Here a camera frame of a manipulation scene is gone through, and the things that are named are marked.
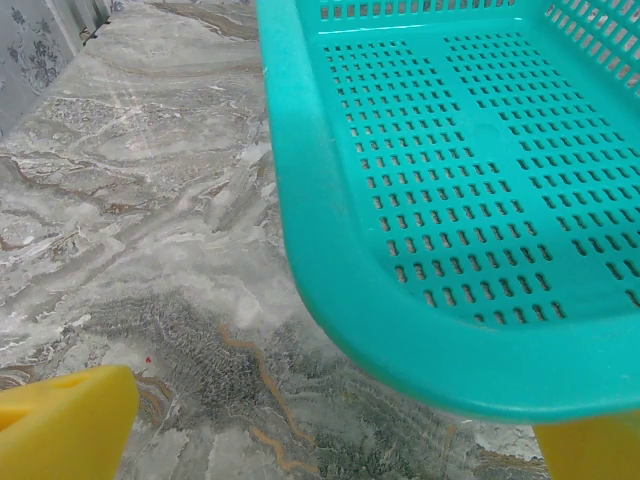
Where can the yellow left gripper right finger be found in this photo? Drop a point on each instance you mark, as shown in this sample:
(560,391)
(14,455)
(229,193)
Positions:
(595,450)

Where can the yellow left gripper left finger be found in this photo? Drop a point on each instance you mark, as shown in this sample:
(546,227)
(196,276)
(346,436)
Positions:
(65,435)

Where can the teal perforated plastic basket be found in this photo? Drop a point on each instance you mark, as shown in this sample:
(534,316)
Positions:
(325,200)

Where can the aluminium corner post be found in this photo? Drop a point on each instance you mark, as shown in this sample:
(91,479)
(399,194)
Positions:
(82,17)

